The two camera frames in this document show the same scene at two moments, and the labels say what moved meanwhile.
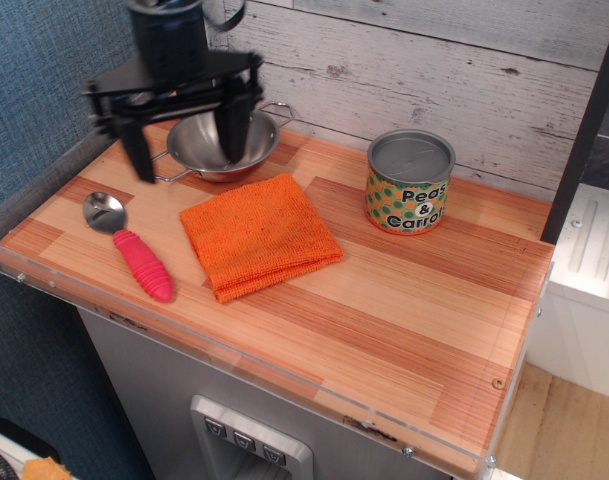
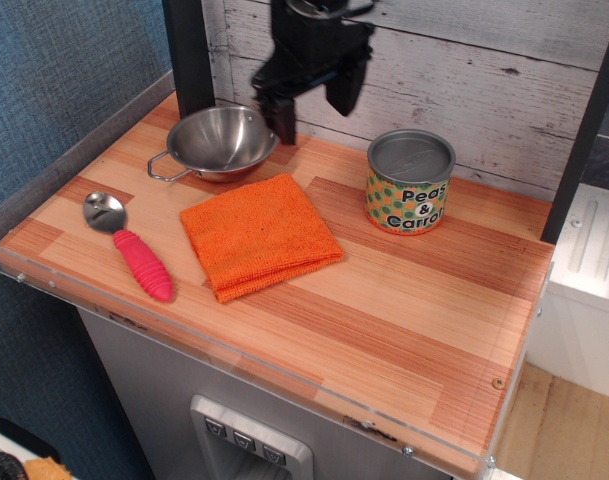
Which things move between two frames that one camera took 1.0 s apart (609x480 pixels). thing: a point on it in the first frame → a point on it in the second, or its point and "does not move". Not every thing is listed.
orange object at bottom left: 45,468 does not move
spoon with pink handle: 107,212 does not move
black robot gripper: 234,86 → 307,52
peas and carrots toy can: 407,180 does not move
